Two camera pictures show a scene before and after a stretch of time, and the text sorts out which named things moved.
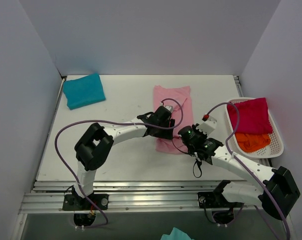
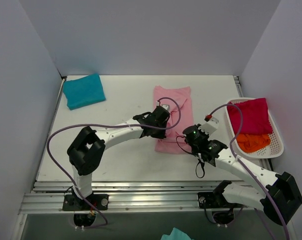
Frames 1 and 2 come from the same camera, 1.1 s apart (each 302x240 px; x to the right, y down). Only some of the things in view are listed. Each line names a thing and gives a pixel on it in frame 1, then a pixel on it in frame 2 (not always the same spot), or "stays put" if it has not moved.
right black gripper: (182, 139) stays put
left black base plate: (73, 202) stays put
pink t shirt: (179, 97) stays put
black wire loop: (200, 170) to (198, 162)
